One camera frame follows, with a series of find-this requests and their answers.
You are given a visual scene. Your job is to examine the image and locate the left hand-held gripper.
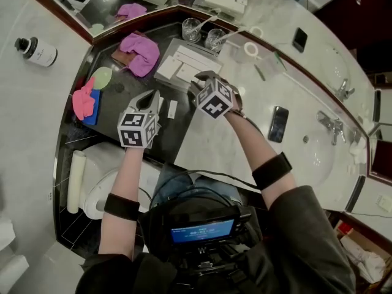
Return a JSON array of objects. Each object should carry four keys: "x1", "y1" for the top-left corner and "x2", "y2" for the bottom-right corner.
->
[{"x1": 117, "y1": 89, "x2": 162, "y2": 149}]

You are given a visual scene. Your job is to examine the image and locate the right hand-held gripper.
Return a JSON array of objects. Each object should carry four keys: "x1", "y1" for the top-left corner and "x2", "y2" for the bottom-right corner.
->
[{"x1": 190, "y1": 70, "x2": 243, "y2": 121}]

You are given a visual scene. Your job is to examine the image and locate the person's right forearm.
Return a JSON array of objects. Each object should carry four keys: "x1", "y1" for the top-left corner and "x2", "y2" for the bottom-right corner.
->
[{"x1": 223, "y1": 111, "x2": 296, "y2": 209}]

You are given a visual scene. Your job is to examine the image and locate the black forearm band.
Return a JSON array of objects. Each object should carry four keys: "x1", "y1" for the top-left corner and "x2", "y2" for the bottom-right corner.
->
[
  {"x1": 103, "y1": 193, "x2": 141, "y2": 222},
  {"x1": 251, "y1": 151, "x2": 293, "y2": 191}
]

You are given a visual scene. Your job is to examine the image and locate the person's left forearm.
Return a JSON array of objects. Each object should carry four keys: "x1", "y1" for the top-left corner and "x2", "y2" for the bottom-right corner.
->
[{"x1": 97, "y1": 147, "x2": 145, "y2": 260}]

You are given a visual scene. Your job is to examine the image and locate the clear acrylic tray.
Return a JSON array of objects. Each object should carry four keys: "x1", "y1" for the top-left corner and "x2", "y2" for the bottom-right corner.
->
[{"x1": 153, "y1": 37, "x2": 224, "y2": 89}]

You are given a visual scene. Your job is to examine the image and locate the clear drinking glass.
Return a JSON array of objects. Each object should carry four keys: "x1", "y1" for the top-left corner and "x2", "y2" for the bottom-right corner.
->
[
  {"x1": 181, "y1": 17, "x2": 202, "y2": 43},
  {"x1": 204, "y1": 28, "x2": 227, "y2": 53}
]

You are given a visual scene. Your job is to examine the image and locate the white tape roll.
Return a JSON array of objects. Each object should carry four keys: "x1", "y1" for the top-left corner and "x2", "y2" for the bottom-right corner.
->
[{"x1": 235, "y1": 40, "x2": 262, "y2": 64}]

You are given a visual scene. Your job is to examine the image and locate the blue cloth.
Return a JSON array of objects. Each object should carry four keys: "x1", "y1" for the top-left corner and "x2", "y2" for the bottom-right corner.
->
[{"x1": 82, "y1": 89, "x2": 101, "y2": 126}]

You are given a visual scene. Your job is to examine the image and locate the purple towel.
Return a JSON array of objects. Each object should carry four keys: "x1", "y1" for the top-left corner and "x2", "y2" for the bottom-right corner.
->
[{"x1": 119, "y1": 31, "x2": 160, "y2": 78}]

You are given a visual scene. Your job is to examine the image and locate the brown cloth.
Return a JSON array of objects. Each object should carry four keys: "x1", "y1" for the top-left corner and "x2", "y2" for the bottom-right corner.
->
[{"x1": 111, "y1": 48, "x2": 135, "y2": 67}]

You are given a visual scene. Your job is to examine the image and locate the white toothbrush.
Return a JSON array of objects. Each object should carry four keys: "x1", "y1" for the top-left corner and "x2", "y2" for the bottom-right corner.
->
[
  {"x1": 216, "y1": 28, "x2": 246, "y2": 43},
  {"x1": 192, "y1": 15, "x2": 219, "y2": 32}
]

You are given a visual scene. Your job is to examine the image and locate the pink cloth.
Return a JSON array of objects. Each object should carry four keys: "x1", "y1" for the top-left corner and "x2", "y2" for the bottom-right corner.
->
[{"x1": 72, "y1": 77, "x2": 96, "y2": 121}]

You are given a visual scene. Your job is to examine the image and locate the printed card with green edge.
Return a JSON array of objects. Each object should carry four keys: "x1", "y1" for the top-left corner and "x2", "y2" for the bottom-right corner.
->
[{"x1": 262, "y1": 50, "x2": 287, "y2": 73}]

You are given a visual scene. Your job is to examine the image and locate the white toilet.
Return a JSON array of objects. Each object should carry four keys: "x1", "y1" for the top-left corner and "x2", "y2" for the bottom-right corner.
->
[{"x1": 81, "y1": 141, "x2": 162, "y2": 221}]

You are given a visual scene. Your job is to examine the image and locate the person's blue jeans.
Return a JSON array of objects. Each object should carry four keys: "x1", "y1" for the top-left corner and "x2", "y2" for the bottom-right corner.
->
[{"x1": 151, "y1": 164, "x2": 243, "y2": 208}]

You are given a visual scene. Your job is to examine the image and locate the black smartphone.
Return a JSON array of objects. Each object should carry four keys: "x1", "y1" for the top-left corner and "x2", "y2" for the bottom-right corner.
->
[{"x1": 268, "y1": 105, "x2": 290, "y2": 143}]

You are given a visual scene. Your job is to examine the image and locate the cream paper roll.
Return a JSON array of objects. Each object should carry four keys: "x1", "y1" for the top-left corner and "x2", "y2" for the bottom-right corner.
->
[{"x1": 67, "y1": 150, "x2": 87, "y2": 214}]

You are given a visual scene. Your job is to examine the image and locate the white bottle with black cap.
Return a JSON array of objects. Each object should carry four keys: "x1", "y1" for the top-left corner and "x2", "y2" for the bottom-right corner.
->
[{"x1": 14, "y1": 37, "x2": 58, "y2": 68}]

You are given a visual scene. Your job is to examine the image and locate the chrome faucet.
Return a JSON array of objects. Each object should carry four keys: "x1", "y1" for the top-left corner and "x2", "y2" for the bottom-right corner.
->
[{"x1": 316, "y1": 110, "x2": 347, "y2": 146}]

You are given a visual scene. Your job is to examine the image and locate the black chest-mounted monitor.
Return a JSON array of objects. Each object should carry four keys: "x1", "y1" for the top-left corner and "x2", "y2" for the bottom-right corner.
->
[{"x1": 168, "y1": 205, "x2": 252, "y2": 246}]

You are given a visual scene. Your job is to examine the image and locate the white sink basin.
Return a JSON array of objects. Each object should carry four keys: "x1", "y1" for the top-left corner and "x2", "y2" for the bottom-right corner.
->
[{"x1": 290, "y1": 130, "x2": 336, "y2": 192}]

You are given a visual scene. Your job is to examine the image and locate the white crumpled tissue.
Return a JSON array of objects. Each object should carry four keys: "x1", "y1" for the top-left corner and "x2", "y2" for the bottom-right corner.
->
[{"x1": 349, "y1": 139, "x2": 367, "y2": 165}]

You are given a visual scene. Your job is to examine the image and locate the person's dark jacket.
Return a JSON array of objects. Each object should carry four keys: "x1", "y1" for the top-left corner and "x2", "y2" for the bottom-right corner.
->
[{"x1": 75, "y1": 184, "x2": 358, "y2": 294}]

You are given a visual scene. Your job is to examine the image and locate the white plastic bag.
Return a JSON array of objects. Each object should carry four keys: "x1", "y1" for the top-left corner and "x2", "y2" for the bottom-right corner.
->
[{"x1": 341, "y1": 236, "x2": 386, "y2": 283}]

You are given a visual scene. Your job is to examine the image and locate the black cable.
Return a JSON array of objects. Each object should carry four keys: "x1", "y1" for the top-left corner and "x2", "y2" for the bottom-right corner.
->
[{"x1": 137, "y1": 187, "x2": 153, "y2": 208}]

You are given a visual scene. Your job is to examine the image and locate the large wall mirror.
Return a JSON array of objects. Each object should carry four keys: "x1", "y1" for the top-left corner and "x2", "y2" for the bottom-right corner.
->
[{"x1": 177, "y1": 0, "x2": 392, "y2": 137}]

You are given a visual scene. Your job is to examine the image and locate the angled side wall mirror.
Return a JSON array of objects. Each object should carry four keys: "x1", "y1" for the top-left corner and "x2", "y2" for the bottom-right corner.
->
[
  {"x1": 367, "y1": 89, "x2": 392, "y2": 140},
  {"x1": 18, "y1": 0, "x2": 180, "y2": 44}
]

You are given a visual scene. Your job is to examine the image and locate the white wall socket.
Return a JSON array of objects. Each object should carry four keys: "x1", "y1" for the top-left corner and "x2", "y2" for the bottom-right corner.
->
[{"x1": 375, "y1": 194, "x2": 392, "y2": 211}]

